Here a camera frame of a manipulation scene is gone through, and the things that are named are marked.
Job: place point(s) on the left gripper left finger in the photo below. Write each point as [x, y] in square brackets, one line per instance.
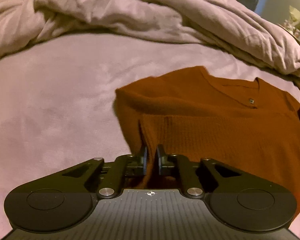
[65, 198]

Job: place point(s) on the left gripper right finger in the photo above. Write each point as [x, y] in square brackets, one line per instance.
[236, 198]

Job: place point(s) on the rust brown knit cardigan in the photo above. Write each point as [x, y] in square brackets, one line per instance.
[249, 125]

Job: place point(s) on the lilac fleece bed sheet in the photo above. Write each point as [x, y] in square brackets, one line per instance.
[56, 98]

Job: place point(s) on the cream side table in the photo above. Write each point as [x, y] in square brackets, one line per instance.
[290, 33]

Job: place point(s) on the flower bouquet on table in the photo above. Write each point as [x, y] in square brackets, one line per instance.
[293, 22]

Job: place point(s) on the lilac crumpled duvet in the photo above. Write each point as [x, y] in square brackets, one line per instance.
[226, 24]

